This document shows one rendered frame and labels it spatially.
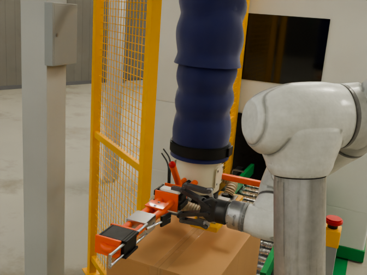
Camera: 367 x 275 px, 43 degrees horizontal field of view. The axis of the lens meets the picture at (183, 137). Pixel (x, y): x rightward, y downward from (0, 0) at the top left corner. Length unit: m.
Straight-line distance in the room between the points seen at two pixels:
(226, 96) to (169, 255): 0.59
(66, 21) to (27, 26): 0.19
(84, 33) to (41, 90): 8.57
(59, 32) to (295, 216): 1.74
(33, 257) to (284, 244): 2.06
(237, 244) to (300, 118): 1.02
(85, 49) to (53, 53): 8.68
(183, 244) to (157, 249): 0.11
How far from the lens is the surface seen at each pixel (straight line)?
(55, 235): 2.78
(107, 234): 1.25
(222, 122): 1.65
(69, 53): 2.49
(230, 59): 1.60
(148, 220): 1.35
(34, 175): 2.62
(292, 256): 0.94
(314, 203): 0.92
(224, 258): 1.71
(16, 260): 3.61
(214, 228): 1.64
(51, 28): 2.38
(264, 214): 1.41
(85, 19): 11.01
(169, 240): 1.79
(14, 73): 10.20
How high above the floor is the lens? 1.77
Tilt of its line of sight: 15 degrees down
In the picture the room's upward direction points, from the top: 4 degrees clockwise
